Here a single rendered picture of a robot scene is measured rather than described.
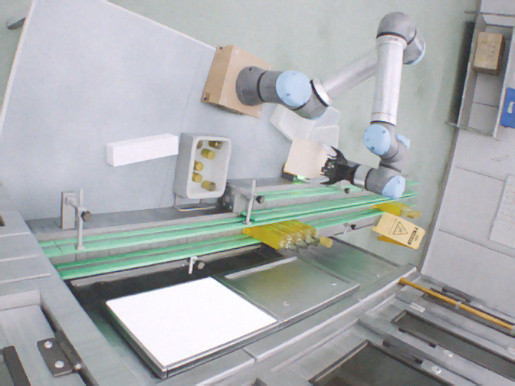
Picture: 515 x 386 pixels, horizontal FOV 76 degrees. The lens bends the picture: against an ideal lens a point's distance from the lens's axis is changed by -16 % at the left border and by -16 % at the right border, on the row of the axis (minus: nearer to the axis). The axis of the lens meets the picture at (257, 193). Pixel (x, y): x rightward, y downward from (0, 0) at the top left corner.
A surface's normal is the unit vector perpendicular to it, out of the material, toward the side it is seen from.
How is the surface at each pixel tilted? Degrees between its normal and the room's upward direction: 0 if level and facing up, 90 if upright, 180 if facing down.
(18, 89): 0
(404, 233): 75
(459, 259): 90
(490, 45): 88
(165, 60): 0
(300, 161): 90
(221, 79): 90
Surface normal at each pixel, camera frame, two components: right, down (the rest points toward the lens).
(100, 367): 0.17, -0.96
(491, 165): -0.69, 0.06
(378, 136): -0.62, -0.16
